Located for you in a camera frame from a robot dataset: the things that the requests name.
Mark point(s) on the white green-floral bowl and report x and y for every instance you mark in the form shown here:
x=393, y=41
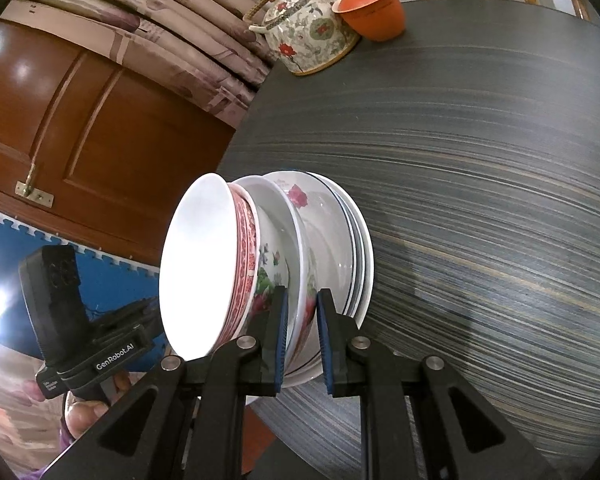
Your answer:
x=272, y=230

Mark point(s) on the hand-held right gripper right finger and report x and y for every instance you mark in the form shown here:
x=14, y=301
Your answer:
x=325, y=340

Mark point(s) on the orange lidded cup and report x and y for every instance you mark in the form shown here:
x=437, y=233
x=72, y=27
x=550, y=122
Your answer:
x=375, y=15

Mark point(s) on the medium white floral plate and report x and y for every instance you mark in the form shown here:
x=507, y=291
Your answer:
x=358, y=260

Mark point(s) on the large white pink-based bowl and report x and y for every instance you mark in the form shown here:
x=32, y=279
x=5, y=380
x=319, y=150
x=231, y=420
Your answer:
x=307, y=280

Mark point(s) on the small white floral plate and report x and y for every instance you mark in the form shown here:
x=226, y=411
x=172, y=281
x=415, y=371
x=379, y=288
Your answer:
x=330, y=240

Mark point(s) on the floral patterned cloth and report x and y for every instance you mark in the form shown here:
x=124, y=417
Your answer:
x=10, y=410

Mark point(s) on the brass door latch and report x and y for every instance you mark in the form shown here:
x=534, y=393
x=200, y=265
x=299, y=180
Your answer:
x=35, y=192

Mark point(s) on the blue foam floor mat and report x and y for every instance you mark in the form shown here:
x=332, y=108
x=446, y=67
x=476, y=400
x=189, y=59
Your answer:
x=10, y=240

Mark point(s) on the pink patterned bowl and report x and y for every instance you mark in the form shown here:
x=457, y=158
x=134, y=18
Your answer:
x=195, y=270

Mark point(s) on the floral ceramic teapot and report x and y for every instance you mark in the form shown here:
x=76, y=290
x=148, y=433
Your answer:
x=305, y=35

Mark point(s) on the beige patterned curtain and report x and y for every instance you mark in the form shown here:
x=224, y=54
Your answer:
x=130, y=35

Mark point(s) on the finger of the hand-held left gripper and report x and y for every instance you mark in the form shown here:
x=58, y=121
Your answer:
x=130, y=312

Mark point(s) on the large white floral plate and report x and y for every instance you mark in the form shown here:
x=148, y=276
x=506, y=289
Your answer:
x=369, y=270

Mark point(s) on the person's left hand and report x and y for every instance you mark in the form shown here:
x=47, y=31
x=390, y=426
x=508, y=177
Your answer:
x=85, y=412

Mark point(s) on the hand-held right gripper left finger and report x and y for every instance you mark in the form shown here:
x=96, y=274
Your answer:
x=280, y=340

